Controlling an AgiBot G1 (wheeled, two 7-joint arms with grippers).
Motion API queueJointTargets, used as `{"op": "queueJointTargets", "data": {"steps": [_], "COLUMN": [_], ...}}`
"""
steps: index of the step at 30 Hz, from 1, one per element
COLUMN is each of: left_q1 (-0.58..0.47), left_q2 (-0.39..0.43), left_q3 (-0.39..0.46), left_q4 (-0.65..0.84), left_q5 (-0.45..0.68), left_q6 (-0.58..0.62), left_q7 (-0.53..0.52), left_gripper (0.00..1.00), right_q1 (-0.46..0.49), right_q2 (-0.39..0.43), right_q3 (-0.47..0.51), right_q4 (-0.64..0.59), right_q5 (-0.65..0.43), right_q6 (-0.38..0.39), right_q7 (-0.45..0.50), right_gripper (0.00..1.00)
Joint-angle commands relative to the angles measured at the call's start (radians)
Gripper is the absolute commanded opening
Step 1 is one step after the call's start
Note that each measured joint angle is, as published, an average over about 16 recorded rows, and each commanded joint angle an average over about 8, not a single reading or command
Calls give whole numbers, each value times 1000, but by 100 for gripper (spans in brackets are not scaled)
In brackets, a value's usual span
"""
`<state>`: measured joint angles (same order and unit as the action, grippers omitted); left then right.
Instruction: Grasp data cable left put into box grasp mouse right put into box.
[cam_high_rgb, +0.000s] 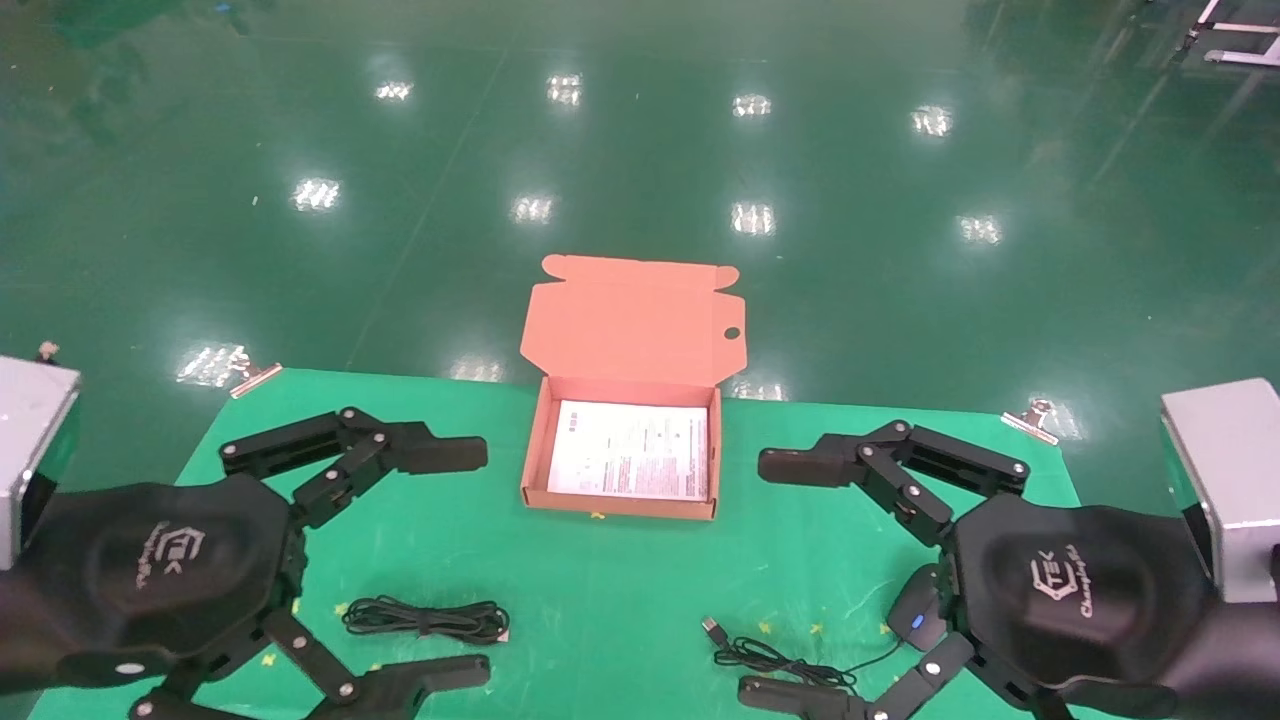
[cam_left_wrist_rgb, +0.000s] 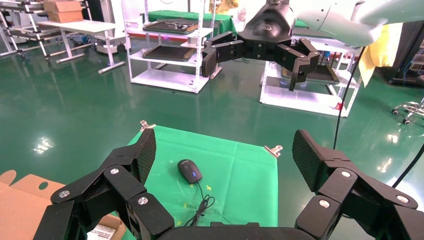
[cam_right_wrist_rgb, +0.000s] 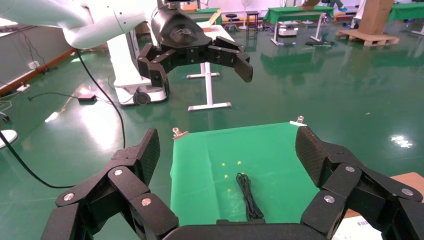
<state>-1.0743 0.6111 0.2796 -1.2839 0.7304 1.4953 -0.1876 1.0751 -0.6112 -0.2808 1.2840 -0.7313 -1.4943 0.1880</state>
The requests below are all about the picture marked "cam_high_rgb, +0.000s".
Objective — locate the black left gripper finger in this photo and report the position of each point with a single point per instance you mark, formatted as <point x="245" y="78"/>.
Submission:
<point x="440" y="455"/>
<point x="430" y="680"/>

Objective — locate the green table mat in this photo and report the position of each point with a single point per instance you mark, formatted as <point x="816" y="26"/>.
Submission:
<point x="600" y="600"/>

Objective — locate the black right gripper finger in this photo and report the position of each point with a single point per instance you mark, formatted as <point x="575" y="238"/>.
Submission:
<point x="800" y="465"/>
<point x="790" y="700"/>

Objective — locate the open orange cardboard box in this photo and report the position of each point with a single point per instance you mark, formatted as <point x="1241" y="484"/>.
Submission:
<point x="630" y="320"/>

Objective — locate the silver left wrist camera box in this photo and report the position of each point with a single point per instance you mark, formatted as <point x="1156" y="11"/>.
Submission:
<point x="30" y="450"/>

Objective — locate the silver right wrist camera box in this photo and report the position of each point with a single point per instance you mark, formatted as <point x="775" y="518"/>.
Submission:
<point x="1235" y="480"/>

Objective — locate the metal binder clip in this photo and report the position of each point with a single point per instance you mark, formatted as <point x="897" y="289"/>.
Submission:
<point x="255" y="380"/>
<point x="1030" y="425"/>

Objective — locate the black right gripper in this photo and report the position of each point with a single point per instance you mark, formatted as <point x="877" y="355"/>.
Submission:
<point x="1080" y="590"/>

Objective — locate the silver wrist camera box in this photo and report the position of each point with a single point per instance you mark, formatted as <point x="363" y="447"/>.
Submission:
<point x="1235" y="480"/>
<point x="30" y="450"/>

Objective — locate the white metal frame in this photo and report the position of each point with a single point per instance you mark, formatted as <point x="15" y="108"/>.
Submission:
<point x="1240" y="57"/>

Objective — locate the white printed instruction sheet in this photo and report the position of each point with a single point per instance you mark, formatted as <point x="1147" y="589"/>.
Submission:
<point x="630" y="450"/>

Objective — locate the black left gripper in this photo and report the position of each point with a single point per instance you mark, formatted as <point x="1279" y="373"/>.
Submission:
<point x="150" y="570"/>

